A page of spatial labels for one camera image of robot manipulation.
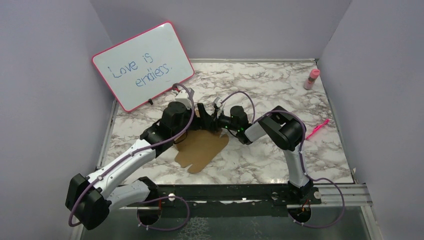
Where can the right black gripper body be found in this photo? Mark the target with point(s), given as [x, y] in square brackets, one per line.
[224, 122]

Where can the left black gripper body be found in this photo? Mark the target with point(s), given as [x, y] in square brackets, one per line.
[187, 119]

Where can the brown cardboard box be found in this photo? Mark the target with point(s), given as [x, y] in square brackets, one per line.
[197, 148]

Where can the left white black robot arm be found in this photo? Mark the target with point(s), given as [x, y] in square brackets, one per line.
[91, 198]

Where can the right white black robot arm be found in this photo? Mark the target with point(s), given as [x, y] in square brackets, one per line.
[285, 131]

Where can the pink framed whiteboard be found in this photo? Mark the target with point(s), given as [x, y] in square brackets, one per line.
[144, 66]

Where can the pink marker pen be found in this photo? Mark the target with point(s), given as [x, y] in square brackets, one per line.
[317, 128]

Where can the pink glitter bottle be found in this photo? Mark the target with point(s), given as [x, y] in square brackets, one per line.
[313, 75]

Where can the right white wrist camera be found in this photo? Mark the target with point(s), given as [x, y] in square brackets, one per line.
[218, 105]

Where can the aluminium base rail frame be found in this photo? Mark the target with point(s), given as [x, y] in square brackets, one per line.
[244, 180]

